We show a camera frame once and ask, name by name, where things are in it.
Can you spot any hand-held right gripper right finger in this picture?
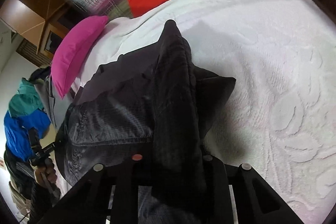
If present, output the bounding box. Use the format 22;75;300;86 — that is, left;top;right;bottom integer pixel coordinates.
202;154;305;224

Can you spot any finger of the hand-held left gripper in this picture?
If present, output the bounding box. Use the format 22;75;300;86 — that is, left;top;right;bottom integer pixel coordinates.
41;142;58;155

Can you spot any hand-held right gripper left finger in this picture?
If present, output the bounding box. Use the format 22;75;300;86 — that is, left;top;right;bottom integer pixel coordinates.
37;154;156;224

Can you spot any dark grey jacket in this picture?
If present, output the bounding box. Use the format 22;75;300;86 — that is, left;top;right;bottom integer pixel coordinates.
55;19;237;224

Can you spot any person's left forearm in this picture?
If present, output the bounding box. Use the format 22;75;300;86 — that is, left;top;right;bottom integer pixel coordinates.
28;182;62;224

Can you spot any person's left hand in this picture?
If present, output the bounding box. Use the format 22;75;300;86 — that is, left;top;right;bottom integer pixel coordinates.
34;158;57;189

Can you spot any light grey jacket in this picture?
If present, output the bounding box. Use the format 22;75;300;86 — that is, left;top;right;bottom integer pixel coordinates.
29;67;70;132

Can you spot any teal jacket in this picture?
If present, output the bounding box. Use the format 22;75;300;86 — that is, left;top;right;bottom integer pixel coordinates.
8;77;46;118

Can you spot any brown vent grille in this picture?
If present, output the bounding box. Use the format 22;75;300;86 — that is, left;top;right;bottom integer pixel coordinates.
16;39;53;67

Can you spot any pink pillow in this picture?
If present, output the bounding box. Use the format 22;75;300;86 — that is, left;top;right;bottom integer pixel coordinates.
51;15;109;101

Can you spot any white textured blanket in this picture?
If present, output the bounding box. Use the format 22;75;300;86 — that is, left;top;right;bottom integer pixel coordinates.
54;0;336;224

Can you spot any wooden cabinet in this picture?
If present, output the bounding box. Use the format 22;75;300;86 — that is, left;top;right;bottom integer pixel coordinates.
0;0;79;67

